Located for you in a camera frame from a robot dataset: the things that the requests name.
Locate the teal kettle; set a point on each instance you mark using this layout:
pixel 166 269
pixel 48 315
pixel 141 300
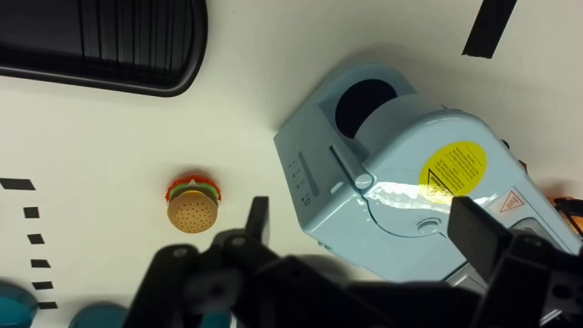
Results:
pixel 97 317

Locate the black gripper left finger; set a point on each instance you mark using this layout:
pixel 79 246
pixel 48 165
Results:
pixel 258 215

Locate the light blue breakfast station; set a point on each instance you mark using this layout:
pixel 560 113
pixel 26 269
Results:
pixel 394 206

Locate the toy hamburger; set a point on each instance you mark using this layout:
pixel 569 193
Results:
pixel 192 209

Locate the black ridged grill tray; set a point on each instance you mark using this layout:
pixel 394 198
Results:
pixel 103 36

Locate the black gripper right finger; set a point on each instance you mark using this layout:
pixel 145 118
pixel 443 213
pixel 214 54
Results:
pixel 480 233

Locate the teal cooking pot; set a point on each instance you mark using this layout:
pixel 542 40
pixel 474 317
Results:
pixel 15 306

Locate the wide black tape strip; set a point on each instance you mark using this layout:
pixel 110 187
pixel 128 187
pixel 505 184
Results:
pixel 489 27

